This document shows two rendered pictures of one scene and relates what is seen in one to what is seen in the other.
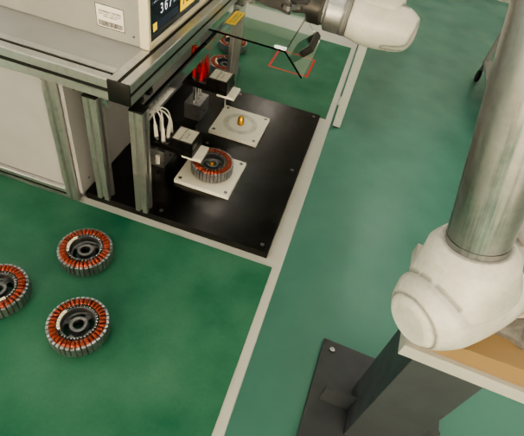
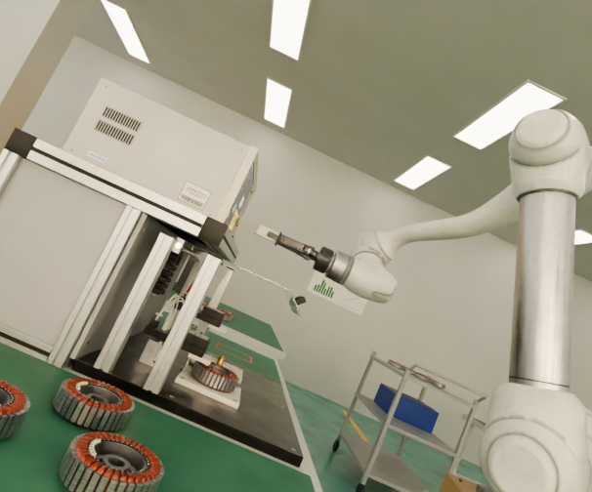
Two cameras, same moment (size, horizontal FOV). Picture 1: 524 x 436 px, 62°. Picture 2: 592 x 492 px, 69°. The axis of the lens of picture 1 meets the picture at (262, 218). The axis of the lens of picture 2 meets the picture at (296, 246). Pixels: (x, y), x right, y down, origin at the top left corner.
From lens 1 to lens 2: 64 cm
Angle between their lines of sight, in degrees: 54
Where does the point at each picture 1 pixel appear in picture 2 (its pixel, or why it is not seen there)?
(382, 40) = (376, 287)
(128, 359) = not seen: outside the picture
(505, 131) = (548, 271)
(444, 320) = (558, 448)
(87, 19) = (170, 192)
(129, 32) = (207, 210)
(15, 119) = (47, 248)
